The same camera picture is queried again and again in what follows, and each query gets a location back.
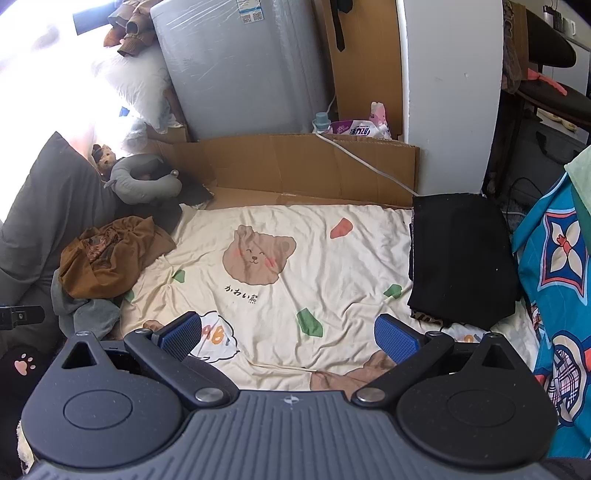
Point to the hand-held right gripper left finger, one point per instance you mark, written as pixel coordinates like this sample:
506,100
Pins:
180,334

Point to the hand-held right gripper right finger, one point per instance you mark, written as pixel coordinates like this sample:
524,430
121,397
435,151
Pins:
397,337

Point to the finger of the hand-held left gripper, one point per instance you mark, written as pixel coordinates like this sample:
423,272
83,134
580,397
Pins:
23,317

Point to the brown printed t-shirt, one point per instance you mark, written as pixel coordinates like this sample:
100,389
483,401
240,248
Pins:
115,263

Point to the folded black knit clothes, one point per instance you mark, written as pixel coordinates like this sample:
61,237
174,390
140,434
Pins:
461,258

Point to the leopard print cloth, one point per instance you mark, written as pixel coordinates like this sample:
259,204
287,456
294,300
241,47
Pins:
427,317

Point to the black paw print cushion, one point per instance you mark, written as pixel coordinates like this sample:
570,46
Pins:
21,383

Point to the dark grey garment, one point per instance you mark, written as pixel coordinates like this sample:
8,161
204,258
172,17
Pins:
46,221

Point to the cream printed bed sheet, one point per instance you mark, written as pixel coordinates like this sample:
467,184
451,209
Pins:
323,258

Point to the crumpled black garment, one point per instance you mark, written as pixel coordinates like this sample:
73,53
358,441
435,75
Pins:
189,194

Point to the grey neck pillow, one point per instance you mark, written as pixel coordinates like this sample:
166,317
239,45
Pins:
134,182

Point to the blue patterned blanket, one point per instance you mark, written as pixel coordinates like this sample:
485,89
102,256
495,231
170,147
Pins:
554,300

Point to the small teddy bear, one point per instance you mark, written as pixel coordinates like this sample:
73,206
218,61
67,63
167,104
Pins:
104,157

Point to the flat brown cardboard sheet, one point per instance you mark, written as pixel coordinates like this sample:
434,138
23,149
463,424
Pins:
300,166

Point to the clear plastic bag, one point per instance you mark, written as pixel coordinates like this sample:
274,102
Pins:
136,134

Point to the pink bunny toy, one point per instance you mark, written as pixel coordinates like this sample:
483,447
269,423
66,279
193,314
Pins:
378,113

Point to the light blue bottle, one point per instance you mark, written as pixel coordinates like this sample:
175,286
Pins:
321,121

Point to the light green cloth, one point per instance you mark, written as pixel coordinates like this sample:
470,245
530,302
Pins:
581,184

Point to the white cabinet panel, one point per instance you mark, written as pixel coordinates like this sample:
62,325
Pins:
452,92

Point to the white pillow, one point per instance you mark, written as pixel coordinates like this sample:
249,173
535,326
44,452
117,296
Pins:
134,83

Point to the upright brown cardboard panel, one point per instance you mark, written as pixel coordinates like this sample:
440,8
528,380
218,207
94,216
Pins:
369,69

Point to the grey plastic-wrapped mattress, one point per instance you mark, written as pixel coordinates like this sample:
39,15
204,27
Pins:
240,69

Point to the brown bundled garments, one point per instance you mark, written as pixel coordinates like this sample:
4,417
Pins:
134,27

